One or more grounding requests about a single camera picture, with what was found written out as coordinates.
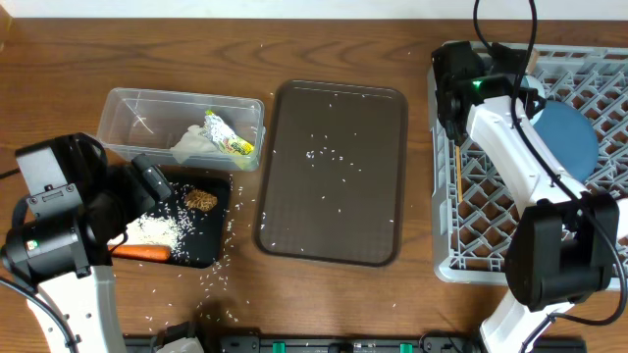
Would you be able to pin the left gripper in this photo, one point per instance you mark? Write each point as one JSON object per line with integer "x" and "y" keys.
{"x": 132, "y": 176}

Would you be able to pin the brown food scrap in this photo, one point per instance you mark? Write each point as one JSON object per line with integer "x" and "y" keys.
{"x": 200, "y": 200}

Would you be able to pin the white napkin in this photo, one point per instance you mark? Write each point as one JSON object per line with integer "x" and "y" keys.
{"x": 193, "y": 143}

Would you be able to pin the orange carrot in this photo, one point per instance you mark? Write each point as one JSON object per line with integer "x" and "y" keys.
{"x": 151, "y": 253}

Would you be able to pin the green yellow snack wrapper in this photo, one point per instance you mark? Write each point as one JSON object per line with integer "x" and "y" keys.
{"x": 224, "y": 137}

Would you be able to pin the wooden chopstick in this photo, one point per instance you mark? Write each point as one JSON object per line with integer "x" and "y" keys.
{"x": 458, "y": 173}

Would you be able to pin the dark blue plate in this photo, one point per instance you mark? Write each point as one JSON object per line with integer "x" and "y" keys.
{"x": 570, "y": 137}

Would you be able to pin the light blue rice bowl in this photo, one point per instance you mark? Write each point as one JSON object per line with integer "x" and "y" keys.
{"x": 533, "y": 83}

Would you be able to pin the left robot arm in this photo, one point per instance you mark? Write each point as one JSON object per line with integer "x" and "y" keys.
{"x": 57, "y": 249}

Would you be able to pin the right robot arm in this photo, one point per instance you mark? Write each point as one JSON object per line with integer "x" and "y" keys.
{"x": 563, "y": 249}

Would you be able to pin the black waste tray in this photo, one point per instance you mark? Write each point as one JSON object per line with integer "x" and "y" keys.
{"x": 201, "y": 248}

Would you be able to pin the grey dishwasher rack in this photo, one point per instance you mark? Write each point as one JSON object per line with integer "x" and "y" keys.
{"x": 470, "y": 239}

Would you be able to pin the white rice pile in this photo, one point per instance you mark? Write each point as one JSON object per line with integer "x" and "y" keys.
{"x": 161, "y": 231}

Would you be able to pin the clear plastic bin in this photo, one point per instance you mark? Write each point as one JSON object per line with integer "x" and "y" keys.
{"x": 143, "y": 121}

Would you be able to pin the brown serving tray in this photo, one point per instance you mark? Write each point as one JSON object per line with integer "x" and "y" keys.
{"x": 332, "y": 189}

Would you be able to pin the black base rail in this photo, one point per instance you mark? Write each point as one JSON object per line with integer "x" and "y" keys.
{"x": 189, "y": 338}

